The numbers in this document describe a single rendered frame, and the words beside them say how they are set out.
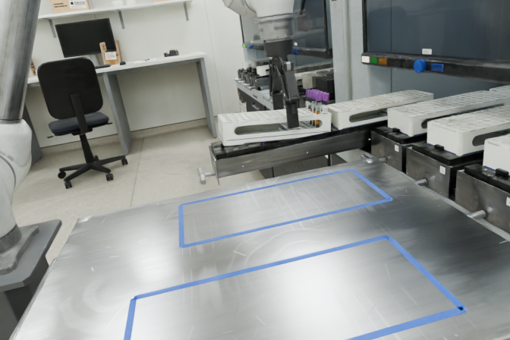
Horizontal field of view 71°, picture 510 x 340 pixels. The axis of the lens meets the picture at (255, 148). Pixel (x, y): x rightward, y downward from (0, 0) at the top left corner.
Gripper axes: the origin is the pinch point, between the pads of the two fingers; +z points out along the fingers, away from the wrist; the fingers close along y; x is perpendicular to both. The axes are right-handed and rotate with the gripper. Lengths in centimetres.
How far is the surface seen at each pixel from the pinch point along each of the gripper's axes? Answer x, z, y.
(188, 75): -7, 23, -350
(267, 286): -22, 5, 57
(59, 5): -120, -66, -324
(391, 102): 29.3, 0.3, 4.9
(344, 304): -15, 5, 63
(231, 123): -16.0, -2.2, 5.0
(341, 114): 14.0, 1.2, 5.1
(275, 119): -4.3, -1.0, 5.1
